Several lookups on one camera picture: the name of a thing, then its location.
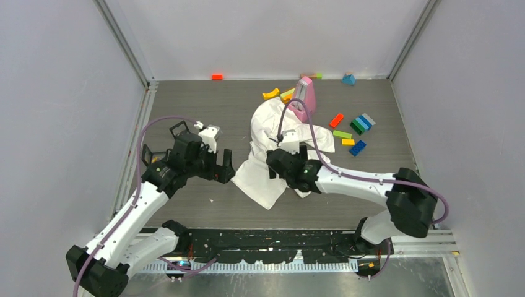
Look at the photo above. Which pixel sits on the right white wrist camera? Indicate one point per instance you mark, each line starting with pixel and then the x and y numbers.
pixel 289 141

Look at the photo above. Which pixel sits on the yellow arch block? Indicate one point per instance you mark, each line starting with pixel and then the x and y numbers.
pixel 272 94

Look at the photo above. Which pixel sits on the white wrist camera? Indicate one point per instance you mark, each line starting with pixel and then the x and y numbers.
pixel 289 141
pixel 209 135

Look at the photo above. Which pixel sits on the green blue stacked bricks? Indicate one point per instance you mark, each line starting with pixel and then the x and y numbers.
pixel 362 124

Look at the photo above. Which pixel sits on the blue wooden house block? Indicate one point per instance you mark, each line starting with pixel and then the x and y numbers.
pixel 349 79

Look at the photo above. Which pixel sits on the wood and green blocks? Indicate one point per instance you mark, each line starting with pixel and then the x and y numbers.
pixel 312 76

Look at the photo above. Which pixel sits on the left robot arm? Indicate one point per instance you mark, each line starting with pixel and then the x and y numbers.
pixel 105 264

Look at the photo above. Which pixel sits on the white perforated cable duct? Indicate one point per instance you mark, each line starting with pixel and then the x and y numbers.
pixel 296 266

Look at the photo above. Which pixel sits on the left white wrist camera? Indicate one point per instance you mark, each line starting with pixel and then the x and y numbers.
pixel 209 135

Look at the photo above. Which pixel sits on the white t-shirt with daisy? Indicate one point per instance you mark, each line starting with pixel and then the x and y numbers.
pixel 252 177

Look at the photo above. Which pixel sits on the lime green flat block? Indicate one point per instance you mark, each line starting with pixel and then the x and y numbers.
pixel 341 134

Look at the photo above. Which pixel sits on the yellow small block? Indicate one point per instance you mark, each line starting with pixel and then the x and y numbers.
pixel 348 142

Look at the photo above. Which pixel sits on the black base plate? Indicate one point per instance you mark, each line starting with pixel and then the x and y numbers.
pixel 232 246

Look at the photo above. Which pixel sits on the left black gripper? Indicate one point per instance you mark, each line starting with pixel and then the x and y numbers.
pixel 220 173

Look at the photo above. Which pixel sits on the light green long block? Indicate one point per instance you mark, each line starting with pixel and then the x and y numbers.
pixel 287 93

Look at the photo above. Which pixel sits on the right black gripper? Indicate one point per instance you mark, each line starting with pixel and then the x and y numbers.
pixel 303 156

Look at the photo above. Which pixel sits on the orange block by metronome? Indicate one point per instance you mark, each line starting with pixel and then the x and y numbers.
pixel 286 98

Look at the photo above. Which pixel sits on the blue lego brick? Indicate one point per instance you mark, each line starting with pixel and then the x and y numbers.
pixel 357 148

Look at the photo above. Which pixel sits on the black display box with coin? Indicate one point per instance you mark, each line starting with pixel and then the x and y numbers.
pixel 154 156

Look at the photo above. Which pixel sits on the empty black display box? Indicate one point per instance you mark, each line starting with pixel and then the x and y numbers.
pixel 178 129

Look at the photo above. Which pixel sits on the orange-red block at wall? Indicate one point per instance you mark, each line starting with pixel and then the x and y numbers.
pixel 217 76

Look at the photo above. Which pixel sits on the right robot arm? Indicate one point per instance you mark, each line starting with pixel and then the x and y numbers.
pixel 408 201

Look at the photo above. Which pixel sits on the red-orange flat block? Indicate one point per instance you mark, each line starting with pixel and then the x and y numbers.
pixel 336 120

